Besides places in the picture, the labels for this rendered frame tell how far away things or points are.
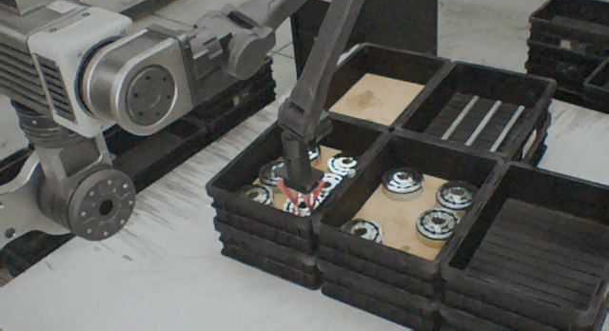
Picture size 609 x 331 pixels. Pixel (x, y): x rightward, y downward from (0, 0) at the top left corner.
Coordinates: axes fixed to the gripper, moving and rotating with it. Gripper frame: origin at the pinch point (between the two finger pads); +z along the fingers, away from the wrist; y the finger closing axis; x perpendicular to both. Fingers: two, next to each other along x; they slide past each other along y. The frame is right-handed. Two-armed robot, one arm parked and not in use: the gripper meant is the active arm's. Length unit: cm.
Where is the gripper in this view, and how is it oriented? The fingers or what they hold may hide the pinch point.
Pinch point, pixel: (303, 204)
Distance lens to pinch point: 170.5
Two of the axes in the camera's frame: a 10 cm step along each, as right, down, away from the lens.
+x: -6.2, 5.0, -6.1
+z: 1.0, 8.2, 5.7
